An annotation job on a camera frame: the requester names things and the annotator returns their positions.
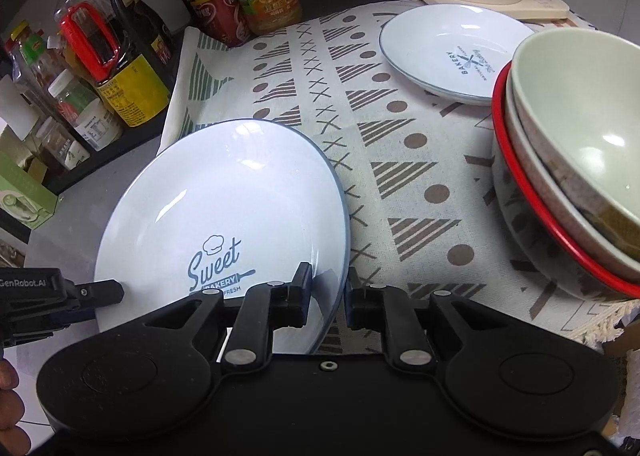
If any small white jar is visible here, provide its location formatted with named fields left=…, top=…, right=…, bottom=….
left=75, top=98, right=123, bottom=152

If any small clear glass jar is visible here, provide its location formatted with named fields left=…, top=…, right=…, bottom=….
left=30, top=116, right=91, bottom=169

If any person's left hand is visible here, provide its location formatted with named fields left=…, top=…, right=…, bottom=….
left=0, top=358, right=26, bottom=437

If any sauce bottle with green label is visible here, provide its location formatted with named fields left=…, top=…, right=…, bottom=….
left=5, top=20, right=68, bottom=102

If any small white plate blue print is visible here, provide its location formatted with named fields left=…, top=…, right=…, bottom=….
left=378, top=4, right=536, bottom=107

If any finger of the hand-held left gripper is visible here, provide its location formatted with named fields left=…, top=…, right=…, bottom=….
left=52, top=307, right=97, bottom=333
left=74, top=280, right=125, bottom=311

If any patterned fringed cloth mat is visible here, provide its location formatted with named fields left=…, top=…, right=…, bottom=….
left=155, top=0, right=640, bottom=357

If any green carton box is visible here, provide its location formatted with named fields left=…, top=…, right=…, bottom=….
left=0, top=166, right=58, bottom=229

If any cream green bowl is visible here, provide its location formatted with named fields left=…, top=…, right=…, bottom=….
left=512, top=27, right=640, bottom=257
left=505, top=76, right=640, bottom=284

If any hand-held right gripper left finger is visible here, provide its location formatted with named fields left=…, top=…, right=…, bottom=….
left=142, top=263, right=313, bottom=367

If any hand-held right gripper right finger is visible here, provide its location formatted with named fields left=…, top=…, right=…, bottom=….
left=346, top=267, right=506, bottom=369

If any red and black bowl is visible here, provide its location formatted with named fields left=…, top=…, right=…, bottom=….
left=491, top=61, right=640, bottom=302

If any glass jar with white lid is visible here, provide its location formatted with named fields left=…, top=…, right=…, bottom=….
left=47, top=68, right=98, bottom=124

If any soy sauce bottle red handle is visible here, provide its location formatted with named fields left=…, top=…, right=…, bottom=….
left=54, top=0, right=171, bottom=128

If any white plate with script print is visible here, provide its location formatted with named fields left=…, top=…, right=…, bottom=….
left=93, top=118, right=351, bottom=354

